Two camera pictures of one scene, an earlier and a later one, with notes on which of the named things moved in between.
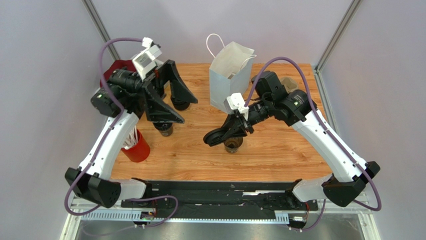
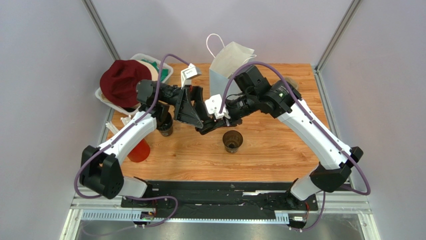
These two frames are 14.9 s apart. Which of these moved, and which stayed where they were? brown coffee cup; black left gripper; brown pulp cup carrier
Moved: black left gripper
Stayed: brown pulp cup carrier; brown coffee cup
